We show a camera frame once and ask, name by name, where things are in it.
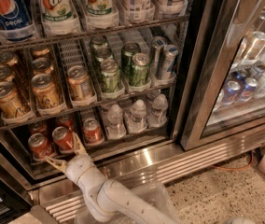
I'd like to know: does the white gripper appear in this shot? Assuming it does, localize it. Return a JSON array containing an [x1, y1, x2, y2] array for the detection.
[[46, 132, 96, 188]]

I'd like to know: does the red coke can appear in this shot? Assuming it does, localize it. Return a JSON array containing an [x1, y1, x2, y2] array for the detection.
[[56, 115, 75, 132], [52, 126, 74, 151], [83, 119, 103, 145], [28, 133, 56, 159], [28, 121, 49, 135]]

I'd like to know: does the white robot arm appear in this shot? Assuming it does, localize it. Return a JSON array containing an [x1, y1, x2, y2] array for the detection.
[[46, 135, 254, 224]]

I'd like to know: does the fridge bottom vent grille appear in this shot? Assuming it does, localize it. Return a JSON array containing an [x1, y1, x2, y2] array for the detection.
[[48, 129, 265, 224]]

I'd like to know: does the orange can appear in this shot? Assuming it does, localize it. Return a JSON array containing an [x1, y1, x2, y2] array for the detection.
[[31, 74, 61, 109], [0, 51, 19, 66], [0, 65, 15, 82], [32, 57, 54, 75], [0, 82, 31, 119], [30, 45, 50, 59]]

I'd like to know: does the orange can front left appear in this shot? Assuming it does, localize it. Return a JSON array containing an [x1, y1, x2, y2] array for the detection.
[[0, 82, 31, 119]]

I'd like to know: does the green can front left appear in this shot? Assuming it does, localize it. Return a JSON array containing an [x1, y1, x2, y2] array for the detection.
[[101, 59, 120, 93]]

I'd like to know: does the green can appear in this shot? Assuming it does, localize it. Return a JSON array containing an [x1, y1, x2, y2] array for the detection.
[[90, 35, 108, 50], [121, 42, 141, 77], [129, 53, 149, 87], [101, 59, 120, 93], [94, 47, 114, 65]]

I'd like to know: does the orange can left middle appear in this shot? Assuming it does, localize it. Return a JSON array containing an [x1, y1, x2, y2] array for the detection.
[[0, 65, 15, 82]]

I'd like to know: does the green can left middle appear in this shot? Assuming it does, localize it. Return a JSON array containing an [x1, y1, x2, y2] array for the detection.
[[94, 47, 114, 65]]

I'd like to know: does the green can right front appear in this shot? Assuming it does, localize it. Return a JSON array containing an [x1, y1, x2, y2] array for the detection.
[[129, 53, 149, 87]]

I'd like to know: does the orange can left back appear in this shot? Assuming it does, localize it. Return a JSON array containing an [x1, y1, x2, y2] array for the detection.
[[0, 51, 19, 66]]

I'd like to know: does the green can left back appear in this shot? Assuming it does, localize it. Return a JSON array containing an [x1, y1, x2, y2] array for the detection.
[[90, 35, 108, 50]]

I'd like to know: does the green can right back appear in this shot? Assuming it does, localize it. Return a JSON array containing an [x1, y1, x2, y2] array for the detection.
[[121, 42, 141, 77]]

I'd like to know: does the slim silver can right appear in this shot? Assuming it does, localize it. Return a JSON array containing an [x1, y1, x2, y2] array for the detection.
[[157, 44, 179, 80]]

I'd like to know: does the slim silver can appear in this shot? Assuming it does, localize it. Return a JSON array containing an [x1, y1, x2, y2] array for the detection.
[[157, 44, 179, 80], [150, 36, 167, 74]]

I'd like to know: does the slim silver can left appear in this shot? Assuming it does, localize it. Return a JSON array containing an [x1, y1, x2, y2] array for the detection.
[[150, 36, 167, 74]]

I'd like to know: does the blue pepsi can left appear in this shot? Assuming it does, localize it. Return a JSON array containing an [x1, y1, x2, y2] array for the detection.
[[222, 80, 241, 105]]

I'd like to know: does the blue pepsi can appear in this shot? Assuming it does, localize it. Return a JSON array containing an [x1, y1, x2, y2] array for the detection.
[[238, 77, 258, 102], [222, 80, 241, 105]]

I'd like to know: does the glass fridge door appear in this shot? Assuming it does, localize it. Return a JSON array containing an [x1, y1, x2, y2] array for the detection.
[[175, 0, 265, 149]]

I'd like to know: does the blue pepsi can right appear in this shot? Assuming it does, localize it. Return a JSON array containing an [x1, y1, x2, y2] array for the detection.
[[238, 77, 258, 102]]

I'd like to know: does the clear water bottle left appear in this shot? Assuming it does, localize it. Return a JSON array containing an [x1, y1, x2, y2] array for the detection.
[[106, 104, 126, 139]]

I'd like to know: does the clear water bottle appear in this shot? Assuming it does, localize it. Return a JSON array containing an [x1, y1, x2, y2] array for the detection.
[[106, 104, 126, 139], [147, 94, 168, 128], [124, 100, 147, 133]]

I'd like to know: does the clear water bottle middle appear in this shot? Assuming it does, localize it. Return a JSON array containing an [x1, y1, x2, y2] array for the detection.
[[124, 100, 147, 133]]

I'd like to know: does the clear plastic bin front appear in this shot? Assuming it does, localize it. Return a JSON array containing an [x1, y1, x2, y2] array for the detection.
[[74, 181, 181, 224]]

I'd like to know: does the clear water bottle right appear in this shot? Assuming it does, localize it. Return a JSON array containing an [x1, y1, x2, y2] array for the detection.
[[147, 94, 168, 128]]

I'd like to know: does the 7up bottle left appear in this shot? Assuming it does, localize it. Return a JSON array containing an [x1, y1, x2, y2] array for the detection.
[[37, 0, 75, 22]]

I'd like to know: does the blue pepsi bottle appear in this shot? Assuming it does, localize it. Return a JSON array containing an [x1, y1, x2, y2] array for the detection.
[[0, 0, 32, 41]]

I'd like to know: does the orange cable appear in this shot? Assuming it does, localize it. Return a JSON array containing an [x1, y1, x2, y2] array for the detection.
[[211, 150, 254, 173]]

